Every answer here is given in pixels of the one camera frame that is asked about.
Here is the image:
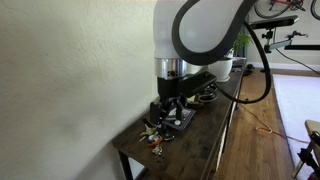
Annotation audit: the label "square tray with blue rim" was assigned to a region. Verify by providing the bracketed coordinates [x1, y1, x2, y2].
[161, 104, 198, 132]

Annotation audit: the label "white plant pot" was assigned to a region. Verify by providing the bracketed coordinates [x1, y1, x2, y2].
[208, 57, 234, 83]

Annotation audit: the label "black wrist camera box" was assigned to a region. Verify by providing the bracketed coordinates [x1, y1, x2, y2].
[178, 70, 218, 98]

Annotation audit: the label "light wood stand base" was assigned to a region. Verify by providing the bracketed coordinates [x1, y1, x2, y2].
[292, 119, 320, 179]

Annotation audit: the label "pale yellow paper sheet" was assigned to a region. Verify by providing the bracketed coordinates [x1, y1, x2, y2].
[185, 95, 198, 105]

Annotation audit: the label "dark framed glasses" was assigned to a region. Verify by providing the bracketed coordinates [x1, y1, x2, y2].
[196, 87, 218, 103]

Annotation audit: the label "black bar clamps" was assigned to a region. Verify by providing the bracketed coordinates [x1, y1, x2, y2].
[297, 131, 320, 174]

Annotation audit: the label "small silver key bunch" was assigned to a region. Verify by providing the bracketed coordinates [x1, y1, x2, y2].
[151, 144, 166, 163]

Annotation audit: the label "thin black camera cable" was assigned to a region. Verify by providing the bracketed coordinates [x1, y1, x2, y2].
[275, 48, 320, 77]

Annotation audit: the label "red bicycle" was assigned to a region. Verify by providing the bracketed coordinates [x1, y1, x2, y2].
[253, 0, 320, 21]

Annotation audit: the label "orange extension cord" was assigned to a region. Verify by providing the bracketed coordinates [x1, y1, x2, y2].
[238, 103, 313, 145]

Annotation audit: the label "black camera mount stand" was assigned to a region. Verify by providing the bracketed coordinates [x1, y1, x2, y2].
[260, 28, 320, 55]

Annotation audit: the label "green houseplant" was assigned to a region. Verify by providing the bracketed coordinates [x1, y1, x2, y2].
[229, 31, 255, 59]

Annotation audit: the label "key bunch with car fob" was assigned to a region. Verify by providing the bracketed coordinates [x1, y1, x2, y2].
[139, 122, 175, 149]

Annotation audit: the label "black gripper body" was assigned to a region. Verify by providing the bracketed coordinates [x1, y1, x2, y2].
[155, 75, 188, 103]

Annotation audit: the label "white rug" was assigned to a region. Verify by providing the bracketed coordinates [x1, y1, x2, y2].
[272, 73, 320, 180]

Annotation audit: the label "black stereo camera bar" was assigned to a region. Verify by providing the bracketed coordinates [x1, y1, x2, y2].
[249, 14, 300, 32]

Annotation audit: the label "thick black cable hose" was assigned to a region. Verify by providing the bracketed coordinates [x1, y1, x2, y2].
[171, 0, 273, 105]

